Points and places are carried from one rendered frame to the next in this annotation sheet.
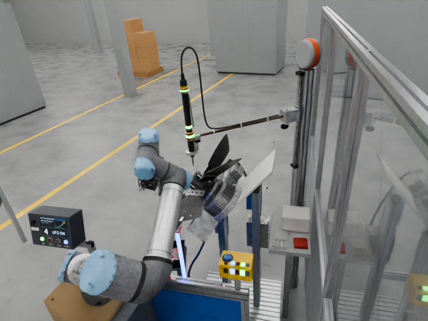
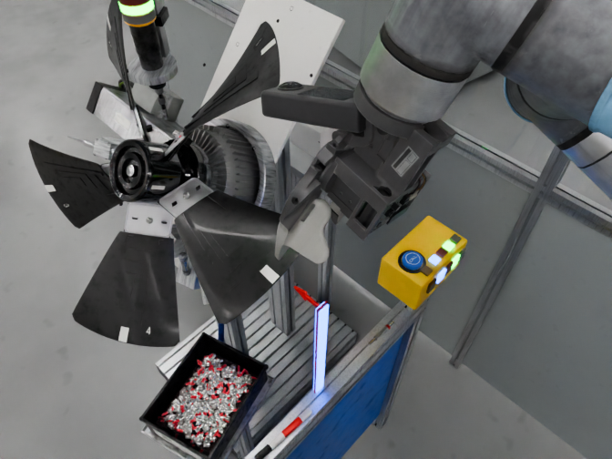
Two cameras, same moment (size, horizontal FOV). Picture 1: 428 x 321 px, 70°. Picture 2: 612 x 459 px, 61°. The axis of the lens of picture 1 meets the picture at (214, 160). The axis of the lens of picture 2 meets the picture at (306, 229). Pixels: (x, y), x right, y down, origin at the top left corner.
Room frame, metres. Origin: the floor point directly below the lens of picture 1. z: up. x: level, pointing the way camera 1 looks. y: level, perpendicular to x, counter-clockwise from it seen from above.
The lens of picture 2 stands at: (0.99, 0.60, 1.90)
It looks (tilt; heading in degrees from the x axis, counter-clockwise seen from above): 51 degrees down; 298
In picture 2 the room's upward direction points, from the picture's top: straight up
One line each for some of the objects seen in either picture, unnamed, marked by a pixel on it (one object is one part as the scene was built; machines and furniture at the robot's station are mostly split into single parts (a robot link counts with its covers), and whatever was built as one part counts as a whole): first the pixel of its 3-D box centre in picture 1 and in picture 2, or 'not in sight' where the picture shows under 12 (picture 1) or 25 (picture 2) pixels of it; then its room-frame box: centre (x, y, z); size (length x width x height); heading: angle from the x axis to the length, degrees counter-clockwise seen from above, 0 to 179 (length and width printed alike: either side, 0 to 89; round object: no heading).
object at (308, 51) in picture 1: (307, 53); not in sight; (1.74, -0.56, 1.88); 0.17 x 0.15 x 0.16; 164
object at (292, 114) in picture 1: (290, 114); not in sight; (1.71, -0.47, 1.55); 0.10 x 0.07 x 0.08; 109
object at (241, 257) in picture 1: (236, 266); (421, 263); (1.08, -0.07, 1.02); 0.16 x 0.10 x 0.11; 74
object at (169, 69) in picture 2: (192, 144); (148, 37); (1.51, 0.11, 1.50); 0.09 x 0.07 x 0.10; 109
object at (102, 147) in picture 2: not in sight; (106, 149); (1.83, 0.02, 1.08); 0.07 x 0.04 x 0.06; 175
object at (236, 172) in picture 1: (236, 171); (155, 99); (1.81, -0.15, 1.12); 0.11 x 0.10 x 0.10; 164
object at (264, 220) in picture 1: (258, 230); not in sight; (1.63, -0.27, 0.73); 0.15 x 0.09 x 0.22; 74
